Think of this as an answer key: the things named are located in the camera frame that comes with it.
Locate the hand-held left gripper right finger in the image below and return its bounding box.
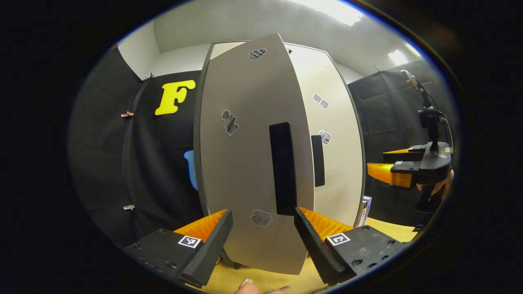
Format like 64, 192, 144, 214
293, 207, 409, 286

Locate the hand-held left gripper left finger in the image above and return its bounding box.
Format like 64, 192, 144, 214
123, 209, 234, 288

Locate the white cabinet door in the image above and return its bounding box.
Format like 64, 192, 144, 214
193, 33, 315, 275
284, 42, 365, 228

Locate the grey white cabinet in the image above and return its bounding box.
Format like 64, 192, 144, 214
193, 40, 366, 229

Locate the small white box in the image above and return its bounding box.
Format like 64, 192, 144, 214
360, 195, 373, 226

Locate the black backdrop cloth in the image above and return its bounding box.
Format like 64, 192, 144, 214
347, 59, 456, 227
67, 45, 205, 247

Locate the small ceiling light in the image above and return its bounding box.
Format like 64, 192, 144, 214
387, 49, 409, 66

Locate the long ceiling light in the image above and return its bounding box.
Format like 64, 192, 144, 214
290, 0, 364, 27

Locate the black cable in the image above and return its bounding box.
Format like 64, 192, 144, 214
438, 109, 454, 147

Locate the short black door handle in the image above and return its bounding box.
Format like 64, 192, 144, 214
311, 135, 326, 187

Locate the long black door handle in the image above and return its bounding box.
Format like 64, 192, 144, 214
268, 122, 298, 216

